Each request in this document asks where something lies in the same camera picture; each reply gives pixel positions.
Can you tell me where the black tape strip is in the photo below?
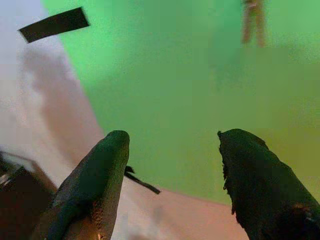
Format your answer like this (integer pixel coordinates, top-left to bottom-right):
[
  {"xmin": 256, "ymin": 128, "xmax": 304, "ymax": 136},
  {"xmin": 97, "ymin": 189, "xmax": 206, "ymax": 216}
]
[
  {"xmin": 123, "ymin": 165, "xmax": 162, "ymax": 195},
  {"xmin": 17, "ymin": 6, "xmax": 91, "ymax": 45}
]

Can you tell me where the green wall sheet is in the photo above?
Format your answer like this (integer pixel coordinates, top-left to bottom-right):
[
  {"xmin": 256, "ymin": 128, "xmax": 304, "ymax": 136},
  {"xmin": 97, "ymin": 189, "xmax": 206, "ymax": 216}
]
[{"xmin": 39, "ymin": 0, "xmax": 320, "ymax": 206}]

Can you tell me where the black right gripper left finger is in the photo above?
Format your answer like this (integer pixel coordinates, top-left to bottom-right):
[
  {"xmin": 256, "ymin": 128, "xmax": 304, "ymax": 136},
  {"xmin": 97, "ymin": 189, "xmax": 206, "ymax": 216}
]
[{"xmin": 29, "ymin": 129, "xmax": 131, "ymax": 240}]

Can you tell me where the dark brown furniture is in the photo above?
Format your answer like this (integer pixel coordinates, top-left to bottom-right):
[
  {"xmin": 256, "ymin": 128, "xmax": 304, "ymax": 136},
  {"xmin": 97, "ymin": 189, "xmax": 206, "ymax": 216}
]
[{"xmin": 0, "ymin": 149, "xmax": 59, "ymax": 240}]

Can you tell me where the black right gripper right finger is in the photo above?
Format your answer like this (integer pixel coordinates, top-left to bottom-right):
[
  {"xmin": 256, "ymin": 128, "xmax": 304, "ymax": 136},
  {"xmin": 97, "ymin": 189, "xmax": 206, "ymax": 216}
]
[{"xmin": 216, "ymin": 128, "xmax": 320, "ymax": 240}]

